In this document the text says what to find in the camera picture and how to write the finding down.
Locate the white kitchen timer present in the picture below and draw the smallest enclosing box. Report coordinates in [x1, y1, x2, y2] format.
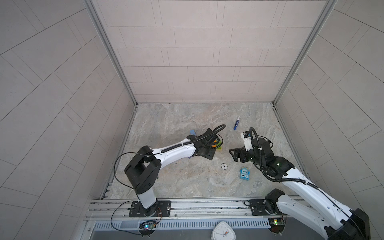
[211, 222, 236, 240]

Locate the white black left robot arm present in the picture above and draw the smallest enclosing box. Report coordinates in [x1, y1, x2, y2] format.
[124, 125, 226, 217]

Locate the blue white marker pen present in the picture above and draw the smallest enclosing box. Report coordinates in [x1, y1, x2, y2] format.
[233, 116, 241, 130]

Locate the right circuit board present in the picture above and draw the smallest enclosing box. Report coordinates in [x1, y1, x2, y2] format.
[268, 219, 286, 234]

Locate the aluminium corner post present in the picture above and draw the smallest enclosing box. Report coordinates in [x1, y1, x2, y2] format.
[272, 0, 338, 106]
[84, 0, 138, 107]

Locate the blue robot toy figure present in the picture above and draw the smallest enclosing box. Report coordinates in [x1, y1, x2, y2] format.
[240, 167, 250, 181]

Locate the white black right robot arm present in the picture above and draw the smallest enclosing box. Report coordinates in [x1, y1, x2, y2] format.
[229, 128, 371, 240]

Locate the circuit board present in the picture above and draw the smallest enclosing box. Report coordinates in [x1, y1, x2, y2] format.
[268, 219, 286, 234]
[139, 221, 157, 231]

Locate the small round black white disc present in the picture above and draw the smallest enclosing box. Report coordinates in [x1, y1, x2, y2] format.
[221, 163, 228, 170]

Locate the left circuit board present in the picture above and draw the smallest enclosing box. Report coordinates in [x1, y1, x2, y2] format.
[139, 221, 157, 231]

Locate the aluminium corner post right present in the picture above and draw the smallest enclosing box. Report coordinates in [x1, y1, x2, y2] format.
[272, 0, 338, 106]

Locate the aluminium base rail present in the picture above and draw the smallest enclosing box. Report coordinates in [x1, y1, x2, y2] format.
[83, 196, 335, 221]

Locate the aluminium corner post left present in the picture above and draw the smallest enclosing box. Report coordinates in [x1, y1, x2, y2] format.
[84, 0, 138, 107]

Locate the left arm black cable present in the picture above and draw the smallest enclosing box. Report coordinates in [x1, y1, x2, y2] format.
[110, 124, 227, 236]

